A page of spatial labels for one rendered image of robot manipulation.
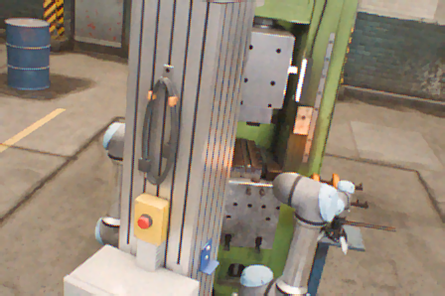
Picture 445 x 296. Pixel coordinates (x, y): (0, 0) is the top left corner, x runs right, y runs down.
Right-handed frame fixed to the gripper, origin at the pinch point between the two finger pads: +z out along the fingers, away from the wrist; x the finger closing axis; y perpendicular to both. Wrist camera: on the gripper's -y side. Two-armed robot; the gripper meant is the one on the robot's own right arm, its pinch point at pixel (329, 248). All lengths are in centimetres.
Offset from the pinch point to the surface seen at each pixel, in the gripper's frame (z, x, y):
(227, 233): 40, -64, -42
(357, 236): 20, 10, -53
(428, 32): -39, 22, -685
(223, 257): 56, -63, -39
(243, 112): -38, -67, -44
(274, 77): -60, -54, -50
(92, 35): 60, -551, -534
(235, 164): -5, -67, -46
